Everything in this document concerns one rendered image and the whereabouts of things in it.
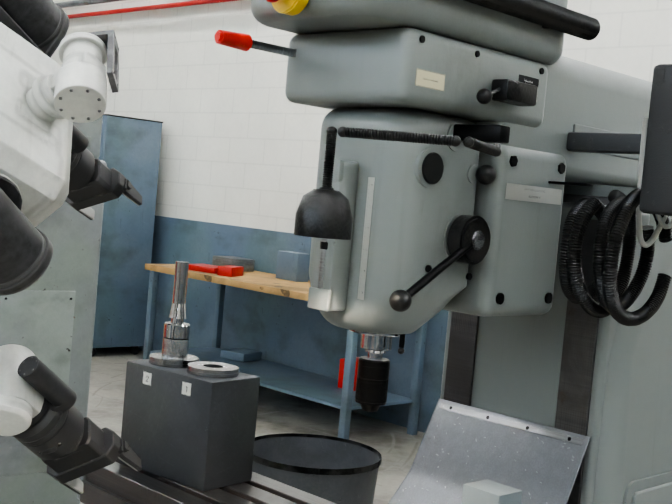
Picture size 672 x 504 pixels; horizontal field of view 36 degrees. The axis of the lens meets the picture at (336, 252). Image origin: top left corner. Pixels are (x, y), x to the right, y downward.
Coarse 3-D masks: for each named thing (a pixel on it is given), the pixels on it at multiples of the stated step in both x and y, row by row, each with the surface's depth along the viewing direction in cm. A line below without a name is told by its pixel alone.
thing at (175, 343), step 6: (168, 330) 185; (174, 330) 185; (168, 336) 185; (174, 336) 185; (180, 336) 185; (186, 336) 186; (162, 342) 187; (168, 342) 185; (174, 342) 185; (180, 342) 185; (186, 342) 186; (162, 348) 187; (168, 348) 185; (174, 348) 185; (180, 348) 186; (186, 348) 187; (162, 354) 186; (168, 354) 185; (174, 354) 185; (180, 354) 186; (186, 354) 187
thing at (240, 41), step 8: (216, 32) 140; (224, 32) 140; (232, 32) 141; (216, 40) 140; (224, 40) 140; (232, 40) 141; (240, 40) 141; (248, 40) 142; (240, 48) 142; (248, 48) 143; (256, 48) 145; (264, 48) 145; (272, 48) 146; (280, 48) 147; (288, 48) 149
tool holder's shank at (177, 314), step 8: (176, 264) 186; (184, 264) 186; (176, 272) 186; (184, 272) 186; (176, 280) 186; (184, 280) 186; (176, 288) 186; (184, 288) 186; (176, 296) 186; (184, 296) 186; (176, 304) 186; (184, 304) 187; (176, 312) 186; (184, 312) 186; (176, 320) 186
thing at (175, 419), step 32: (160, 352) 191; (128, 384) 186; (160, 384) 181; (192, 384) 176; (224, 384) 175; (256, 384) 182; (128, 416) 186; (160, 416) 181; (192, 416) 176; (224, 416) 176; (256, 416) 183; (160, 448) 181; (192, 448) 176; (224, 448) 177; (192, 480) 176; (224, 480) 178
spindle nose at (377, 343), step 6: (366, 336) 152; (372, 336) 152; (378, 336) 152; (360, 342) 154; (366, 342) 152; (372, 342) 152; (378, 342) 152; (384, 342) 152; (390, 342) 153; (366, 348) 152; (372, 348) 152; (378, 348) 152; (384, 348) 152; (390, 348) 153
